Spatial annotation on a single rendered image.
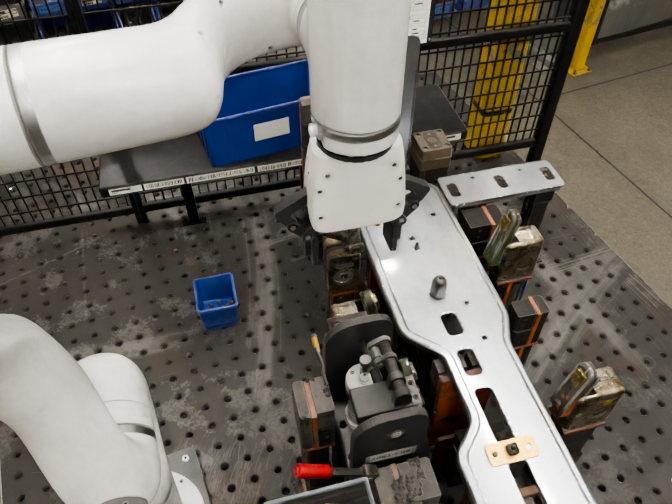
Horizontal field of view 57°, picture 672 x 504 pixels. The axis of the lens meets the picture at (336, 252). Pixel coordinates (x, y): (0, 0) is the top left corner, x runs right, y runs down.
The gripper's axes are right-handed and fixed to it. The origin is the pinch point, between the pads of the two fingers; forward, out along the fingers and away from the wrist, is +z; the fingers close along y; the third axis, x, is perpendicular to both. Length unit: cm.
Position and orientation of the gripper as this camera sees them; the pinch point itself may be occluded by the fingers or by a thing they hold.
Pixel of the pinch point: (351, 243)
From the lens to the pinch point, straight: 70.6
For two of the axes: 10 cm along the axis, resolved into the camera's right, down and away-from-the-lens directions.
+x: -2.5, -7.1, 6.5
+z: 0.0, 6.8, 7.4
